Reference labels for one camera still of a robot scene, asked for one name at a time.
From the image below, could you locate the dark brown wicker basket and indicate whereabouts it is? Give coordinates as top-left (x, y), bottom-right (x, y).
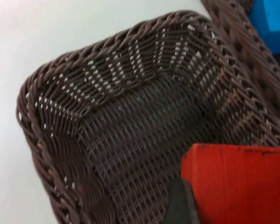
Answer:
top-left (15, 9), bottom-right (280, 224)
top-left (200, 0), bottom-right (280, 128)

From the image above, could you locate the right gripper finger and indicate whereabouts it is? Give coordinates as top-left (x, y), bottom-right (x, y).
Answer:
top-left (167, 178), bottom-right (201, 224)

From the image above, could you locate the red cube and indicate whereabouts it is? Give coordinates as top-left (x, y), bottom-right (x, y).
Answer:
top-left (181, 143), bottom-right (280, 224)

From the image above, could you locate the blue cube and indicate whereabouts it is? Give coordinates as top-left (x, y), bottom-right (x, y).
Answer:
top-left (248, 0), bottom-right (280, 56)

